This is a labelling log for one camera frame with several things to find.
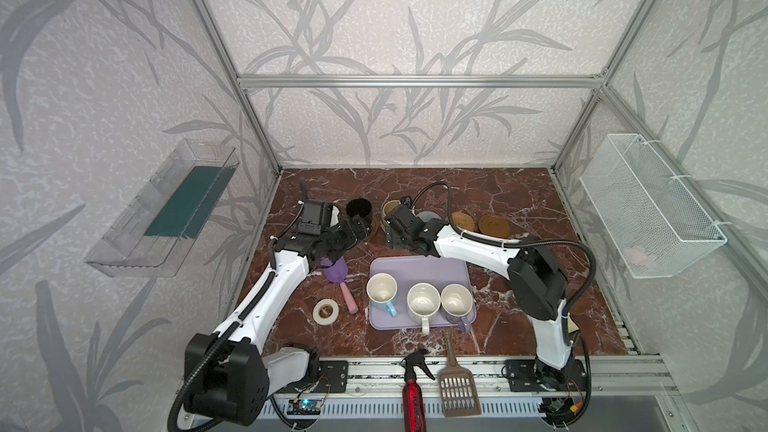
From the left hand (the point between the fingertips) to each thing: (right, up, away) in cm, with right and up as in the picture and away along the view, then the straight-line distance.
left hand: (368, 227), depth 81 cm
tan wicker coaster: (+31, -1, +23) cm, 39 cm away
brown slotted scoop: (+23, -39, -9) cm, 46 cm away
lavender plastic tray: (+12, -15, +11) cm, 22 cm away
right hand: (+9, -1, +11) cm, 14 cm away
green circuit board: (-14, -42, -10) cm, 46 cm away
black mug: (-5, +5, +13) cm, 15 cm away
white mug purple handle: (+25, -22, +3) cm, 33 cm away
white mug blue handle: (+4, -18, +2) cm, 18 cm away
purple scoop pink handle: (-11, -15, +10) cm, 21 cm away
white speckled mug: (+16, -22, +3) cm, 27 cm away
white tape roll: (-12, -26, +1) cm, 29 cm away
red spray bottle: (+12, -40, -16) cm, 45 cm away
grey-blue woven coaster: (+19, +1, +23) cm, 30 cm away
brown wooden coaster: (+41, -2, +21) cm, 46 cm away
